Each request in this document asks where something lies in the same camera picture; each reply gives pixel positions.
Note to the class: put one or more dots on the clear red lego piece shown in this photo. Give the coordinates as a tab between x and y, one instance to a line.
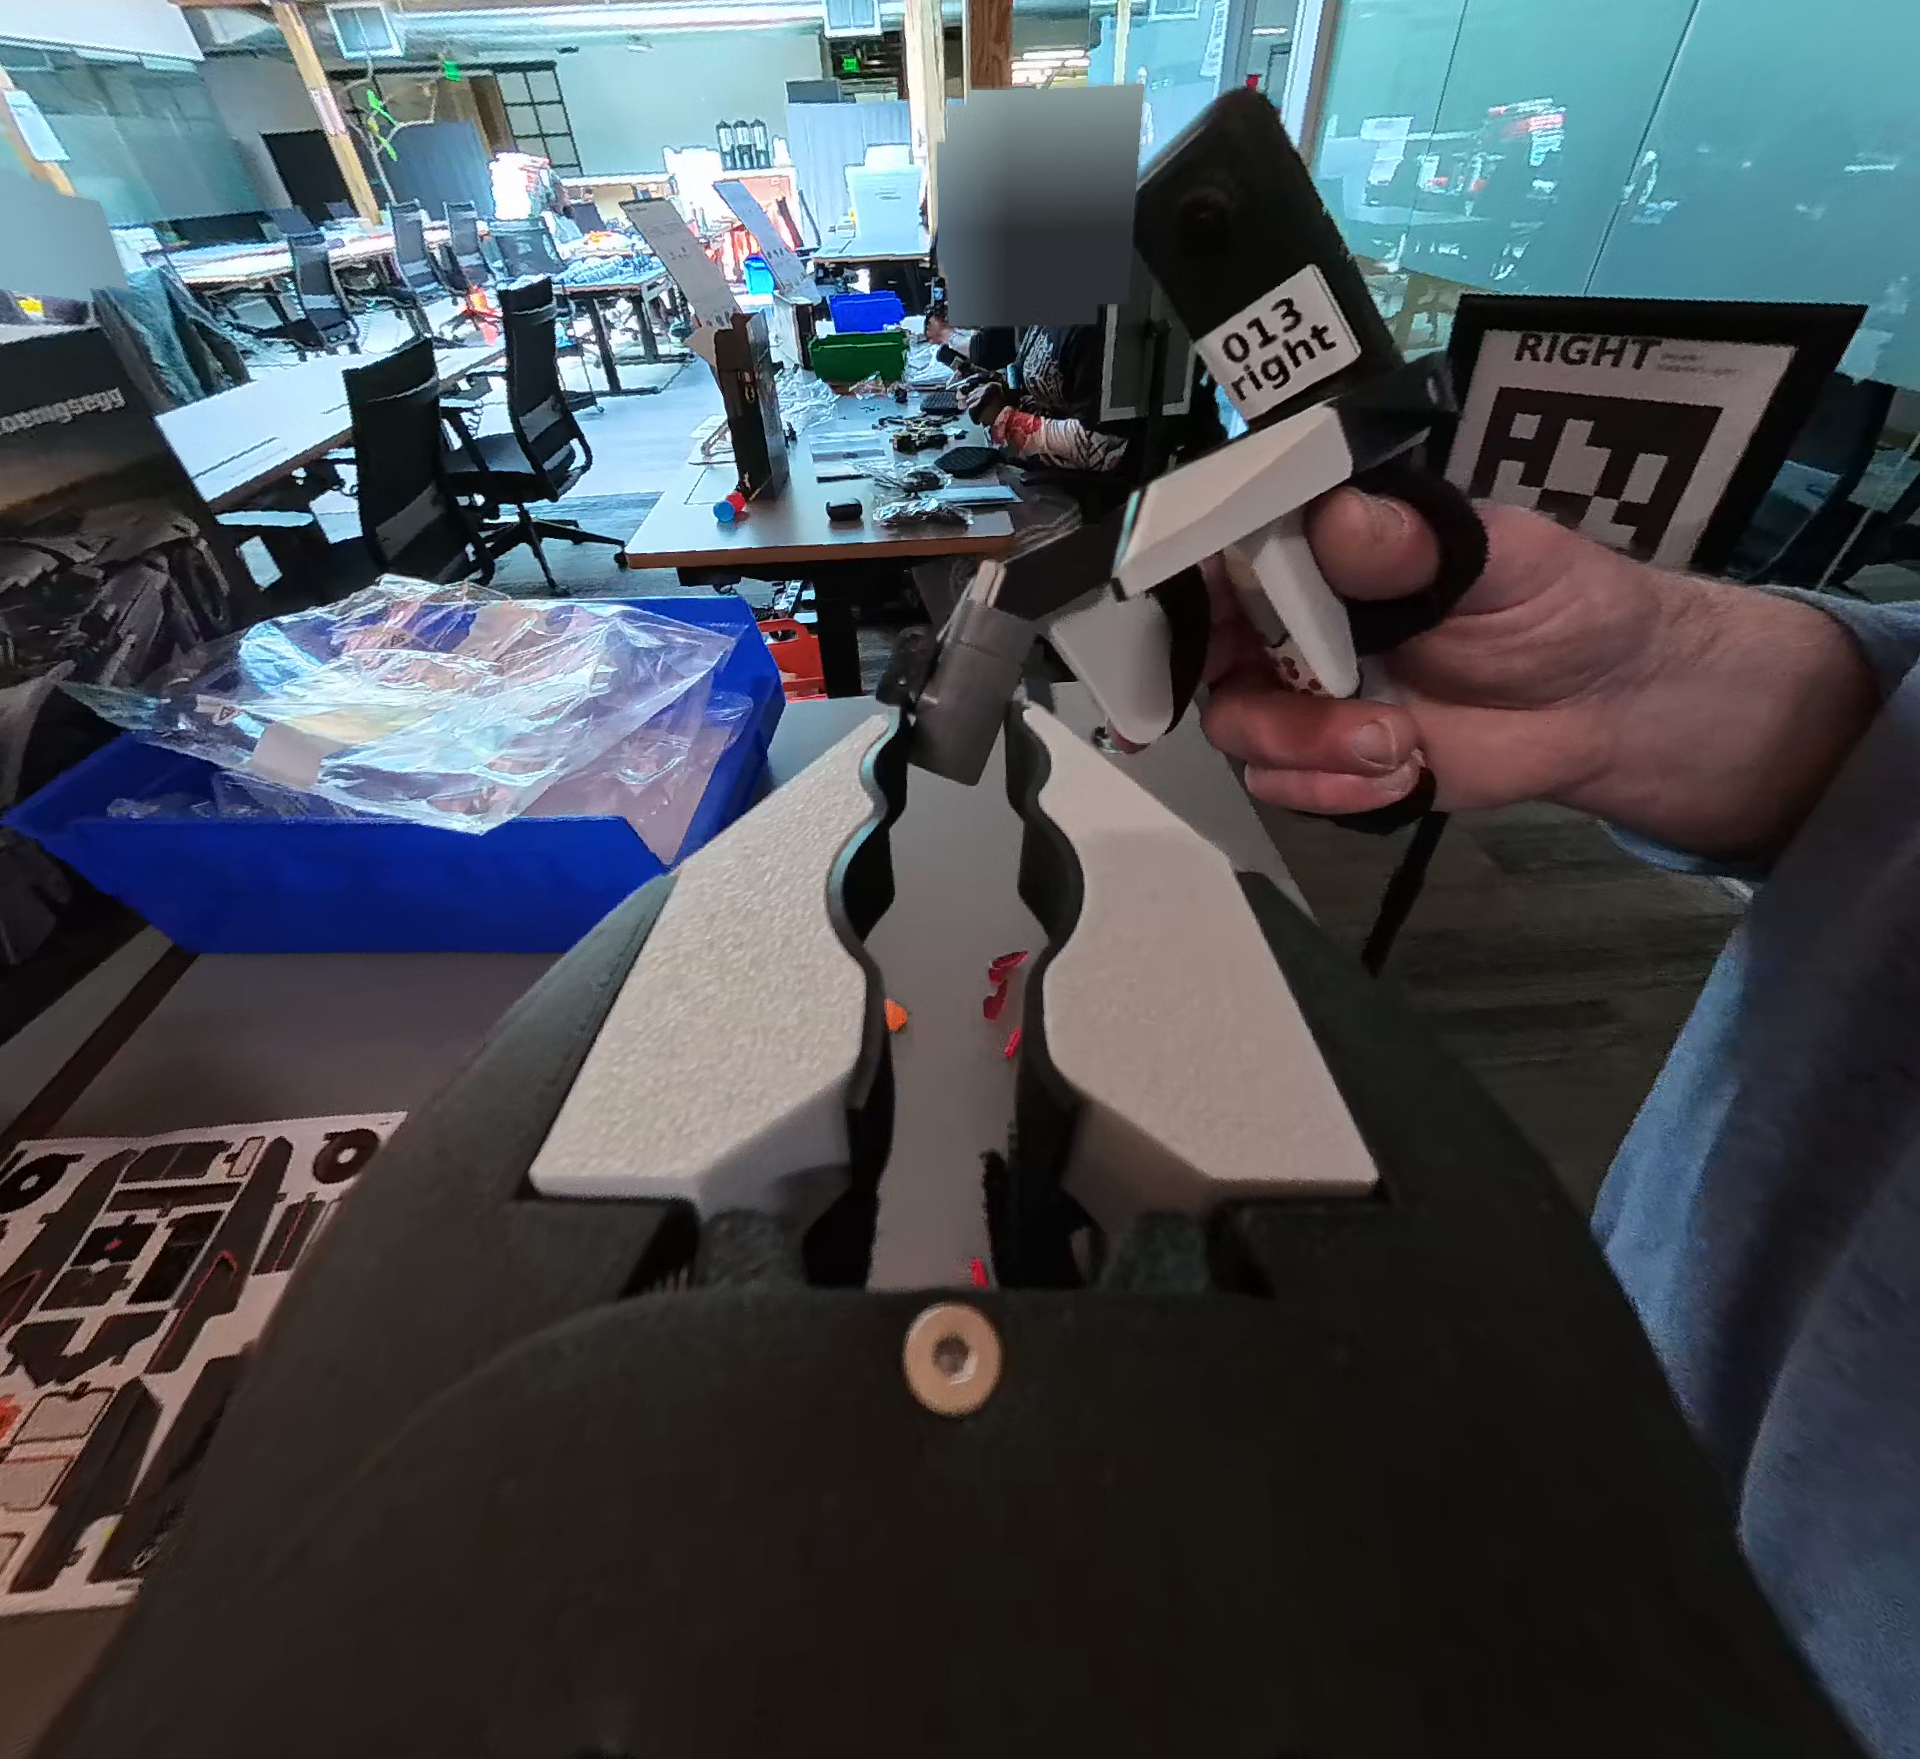
1004	983

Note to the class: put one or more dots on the orange crate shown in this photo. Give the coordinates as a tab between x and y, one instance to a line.
796	656

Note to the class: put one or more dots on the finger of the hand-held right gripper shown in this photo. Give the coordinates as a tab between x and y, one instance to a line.
1132	664
1231	492

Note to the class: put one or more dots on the lego set box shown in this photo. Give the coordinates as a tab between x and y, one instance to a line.
90	514

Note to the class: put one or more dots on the person's right forearm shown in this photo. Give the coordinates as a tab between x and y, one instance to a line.
1799	1189

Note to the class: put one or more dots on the person's right hand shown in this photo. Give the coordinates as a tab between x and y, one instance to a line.
1577	678

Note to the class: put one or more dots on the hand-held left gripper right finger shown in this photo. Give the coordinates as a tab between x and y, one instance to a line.
1200	1023

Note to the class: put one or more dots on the black desk stand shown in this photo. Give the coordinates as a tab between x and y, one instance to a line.
751	409

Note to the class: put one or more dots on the lego sticker sheet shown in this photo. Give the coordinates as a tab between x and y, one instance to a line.
136	1340

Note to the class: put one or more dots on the green storage bin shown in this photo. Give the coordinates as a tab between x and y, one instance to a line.
859	360

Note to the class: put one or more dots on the small blue storage bin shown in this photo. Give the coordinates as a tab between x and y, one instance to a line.
868	312

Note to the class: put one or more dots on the black office chair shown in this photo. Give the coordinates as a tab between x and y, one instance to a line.
407	438
534	364
315	281

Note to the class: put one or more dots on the framed marker tag card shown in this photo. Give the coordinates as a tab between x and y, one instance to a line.
1636	438

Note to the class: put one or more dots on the dark grey lego hinge assembly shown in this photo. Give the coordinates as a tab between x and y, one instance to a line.
960	694

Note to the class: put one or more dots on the crumpled clear plastic bags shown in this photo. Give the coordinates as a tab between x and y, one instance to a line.
420	678

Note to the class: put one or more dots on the white office desk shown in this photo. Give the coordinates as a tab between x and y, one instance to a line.
255	432

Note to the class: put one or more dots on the brown office desk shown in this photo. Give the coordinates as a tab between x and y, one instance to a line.
782	521

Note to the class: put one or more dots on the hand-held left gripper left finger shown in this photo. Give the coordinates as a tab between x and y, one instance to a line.
721	1023

